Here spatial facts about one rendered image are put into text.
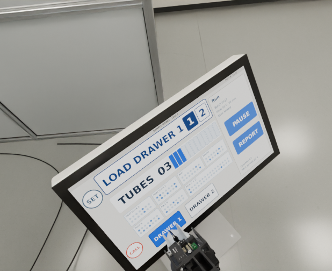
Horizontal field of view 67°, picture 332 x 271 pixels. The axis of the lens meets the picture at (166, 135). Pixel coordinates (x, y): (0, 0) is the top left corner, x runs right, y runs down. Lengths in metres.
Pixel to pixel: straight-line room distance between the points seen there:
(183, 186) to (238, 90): 0.27
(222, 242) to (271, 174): 0.57
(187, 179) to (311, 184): 1.38
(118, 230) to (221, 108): 0.36
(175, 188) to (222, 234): 1.06
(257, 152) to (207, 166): 0.16
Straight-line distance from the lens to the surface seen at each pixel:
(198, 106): 0.57
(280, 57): 2.47
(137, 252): 0.64
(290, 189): 1.84
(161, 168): 0.56
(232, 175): 0.69
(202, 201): 0.66
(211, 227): 1.62
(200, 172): 0.62
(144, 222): 0.60
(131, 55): 1.33
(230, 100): 0.62
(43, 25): 1.29
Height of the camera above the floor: 1.64
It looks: 61 degrees down
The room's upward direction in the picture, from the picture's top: 8 degrees counter-clockwise
